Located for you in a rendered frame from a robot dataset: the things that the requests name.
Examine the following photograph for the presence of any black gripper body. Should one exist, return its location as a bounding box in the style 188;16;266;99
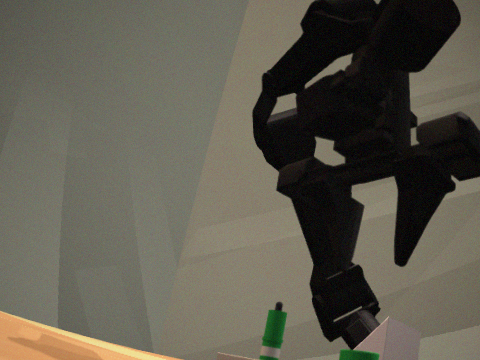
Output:
277;81;480;212

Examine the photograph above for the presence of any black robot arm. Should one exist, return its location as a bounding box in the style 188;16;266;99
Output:
252;0;461;350

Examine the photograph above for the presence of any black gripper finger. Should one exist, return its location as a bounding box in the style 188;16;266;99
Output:
301;180;365;272
391;155;456;267

